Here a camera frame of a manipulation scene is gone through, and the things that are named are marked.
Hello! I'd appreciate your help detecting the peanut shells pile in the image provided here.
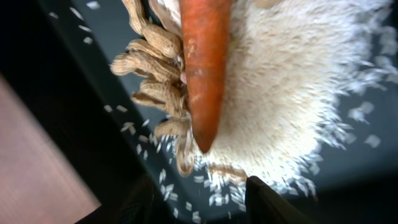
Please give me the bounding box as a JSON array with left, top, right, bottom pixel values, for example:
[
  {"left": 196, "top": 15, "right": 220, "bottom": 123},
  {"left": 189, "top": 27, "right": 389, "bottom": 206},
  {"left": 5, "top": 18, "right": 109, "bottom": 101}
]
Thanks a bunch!
[{"left": 110, "top": 0, "right": 195, "bottom": 177}]

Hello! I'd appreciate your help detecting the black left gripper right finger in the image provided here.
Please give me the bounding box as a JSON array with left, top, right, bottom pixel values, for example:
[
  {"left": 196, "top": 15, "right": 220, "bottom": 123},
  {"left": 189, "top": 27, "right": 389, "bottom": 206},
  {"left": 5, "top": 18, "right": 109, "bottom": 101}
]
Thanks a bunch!
[{"left": 245, "top": 176, "right": 315, "bottom": 224}]

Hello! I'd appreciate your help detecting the black tray bin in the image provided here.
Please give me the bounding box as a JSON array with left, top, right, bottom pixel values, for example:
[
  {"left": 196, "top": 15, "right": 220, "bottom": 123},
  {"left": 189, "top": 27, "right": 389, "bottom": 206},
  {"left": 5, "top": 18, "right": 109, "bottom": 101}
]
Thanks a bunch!
[{"left": 1, "top": 1, "right": 397, "bottom": 223}]

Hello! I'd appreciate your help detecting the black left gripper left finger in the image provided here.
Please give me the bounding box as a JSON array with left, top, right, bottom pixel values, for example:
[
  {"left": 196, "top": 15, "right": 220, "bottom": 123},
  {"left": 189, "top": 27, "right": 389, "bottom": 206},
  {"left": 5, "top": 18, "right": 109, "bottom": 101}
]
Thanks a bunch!
[{"left": 76, "top": 174, "right": 154, "bottom": 224}]

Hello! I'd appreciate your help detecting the rice pile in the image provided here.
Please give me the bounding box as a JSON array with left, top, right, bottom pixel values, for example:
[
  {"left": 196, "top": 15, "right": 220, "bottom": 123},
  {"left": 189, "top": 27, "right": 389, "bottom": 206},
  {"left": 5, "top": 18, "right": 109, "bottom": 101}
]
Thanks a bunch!
[{"left": 175, "top": 0, "right": 397, "bottom": 203}]

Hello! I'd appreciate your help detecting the orange carrot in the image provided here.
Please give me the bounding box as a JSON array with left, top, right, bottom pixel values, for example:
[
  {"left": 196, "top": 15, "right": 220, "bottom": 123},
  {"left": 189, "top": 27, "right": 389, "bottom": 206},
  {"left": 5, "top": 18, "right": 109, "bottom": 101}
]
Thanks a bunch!
[{"left": 180, "top": 0, "right": 233, "bottom": 153}]

